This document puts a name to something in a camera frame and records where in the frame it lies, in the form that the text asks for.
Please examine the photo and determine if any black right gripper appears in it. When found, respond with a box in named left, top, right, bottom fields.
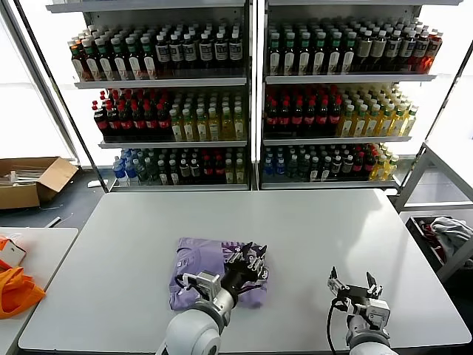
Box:
left=327, top=266, right=384, bottom=310

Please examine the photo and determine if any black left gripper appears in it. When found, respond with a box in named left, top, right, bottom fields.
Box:
left=221, top=242, right=268, bottom=293

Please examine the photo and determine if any purple t-shirt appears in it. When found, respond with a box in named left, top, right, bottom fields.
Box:
left=169, top=236, right=273, bottom=311

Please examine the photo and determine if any black clothes bin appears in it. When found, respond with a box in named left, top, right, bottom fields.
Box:
left=405, top=215, right=473, bottom=282

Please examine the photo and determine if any red garment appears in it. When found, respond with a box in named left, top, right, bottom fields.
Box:
left=419, top=220, right=444, bottom=260

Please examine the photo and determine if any grey garment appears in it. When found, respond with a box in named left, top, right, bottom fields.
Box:
left=430, top=217, right=473, bottom=273

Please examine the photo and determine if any yellow juice bottle green cap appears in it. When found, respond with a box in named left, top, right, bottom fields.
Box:
left=353, top=104, right=370, bottom=138
left=195, top=107, right=209, bottom=142
left=220, top=106, right=234, bottom=141
left=208, top=106, right=222, bottom=141
left=403, top=105, right=421, bottom=137
left=183, top=108, right=197, bottom=142
left=338, top=104, right=356, bottom=138
left=365, top=104, right=382, bottom=138
left=378, top=104, right=395, bottom=138
left=233, top=106, right=248, bottom=141
left=169, top=108, right=184, bottom=142
left=391, top=104, right=407, bottom=138

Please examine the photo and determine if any cola bottle red cap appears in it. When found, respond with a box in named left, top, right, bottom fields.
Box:
left=303, top=99, right=317, bottom=136
left=143, top=102, right=159, bottom=138
left=132, top=102, right=146, bottom=138
left=93, top=99, right=109, bottom=138
left=316, top=98, right=330, bottom=136
left=118, top=102, right=134, bottom=138
left=265, top=99, right=279, bottom=136
left=290, top=99, right=304, bottom=136
left=106, top=102, right=121, bottom=138
left=157, top=102, right=171, bottom=138
left=278, top=99, right=292, bottom=136
left=327, top=98, right=343, bottom=136

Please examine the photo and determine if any metal beverage shelving unit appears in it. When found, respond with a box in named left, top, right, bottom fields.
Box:
left=46, top=0, right=256, bottom=192
left=258, top=0, right=465, bottom=192

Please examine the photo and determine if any dark tea bottle green cap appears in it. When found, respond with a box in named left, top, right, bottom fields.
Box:
left=126, top=35, right=143, bottom=81
left=327, top=32, right=343, bottom=76
left=83, top=38, right=100, bottom=81
left=313, top=32, right=328, bottom=76
left=297, top=32, right=313, bottom=76
left=282, top=32, right=298, bottom=76
left=341, top=32, right=357, bottom=75
left=141, top=35, right=158, bottom=80
left=268, top=32, right=282, bottom=76
left=112, top=36, right=129, bottom=81
left=96, top=36, right=114, bottom=81

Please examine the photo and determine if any dark drink bottle pale label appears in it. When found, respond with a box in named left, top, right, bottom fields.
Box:
left=386, top=30, right=403, bottom=71
left=228, top=32, right=244, bottom=77
left=214, top=32, right=229, bottom=77
left=399, top=30, right=417, bottom=72
left=183, top=33, right=199, bottom=77
left=370, top=30, right=388, bottom=71
left=198, top=32, right=214, bottom=77
left=154, top=33, right=171, bottom=78
left=356, top=30, right=373, bottom=71
left=169, top=33, right=185, bottom=78

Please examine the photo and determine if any open cardboard box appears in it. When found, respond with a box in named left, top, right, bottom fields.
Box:
left=0, top=155, right=79, bottom=210

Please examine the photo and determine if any white and orange carton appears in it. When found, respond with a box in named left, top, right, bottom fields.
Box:
left=0, top=233, right=27, bottom=267

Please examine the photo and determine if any orange fabric bag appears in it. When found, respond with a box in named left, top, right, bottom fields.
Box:
left=0, top=266, right=47, bottom=319

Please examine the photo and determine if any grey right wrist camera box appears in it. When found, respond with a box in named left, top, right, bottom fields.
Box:
left=364, top=298, right=391, bottom=330

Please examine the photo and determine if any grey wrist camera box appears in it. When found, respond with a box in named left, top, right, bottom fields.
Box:
left=364, top=298, right=391, bottom=330
left=184, top=271, right=221, bottom=300

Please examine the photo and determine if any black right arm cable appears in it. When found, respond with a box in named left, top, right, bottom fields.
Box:
left=327, top=299, right=350, bottom=355

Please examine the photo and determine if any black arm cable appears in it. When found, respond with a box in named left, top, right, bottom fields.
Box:
left=173, top=273, right=197, bottom=297
left=327, top=299, right=350, bottom=355

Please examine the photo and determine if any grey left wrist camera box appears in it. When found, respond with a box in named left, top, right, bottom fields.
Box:
left=184, top=271, right=221, bottom=300

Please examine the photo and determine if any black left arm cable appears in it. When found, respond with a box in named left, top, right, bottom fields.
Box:
left=173, top=273, right=197, bottom=297

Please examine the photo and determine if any grey metal frame table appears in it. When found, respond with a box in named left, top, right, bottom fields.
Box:
left=393, top=142, right=473, bottom=212

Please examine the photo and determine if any dark metal frame post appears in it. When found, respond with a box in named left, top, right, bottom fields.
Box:
left=13, top=0, right=110, bottom=193
left=423, top=46, right=473, bottom=145

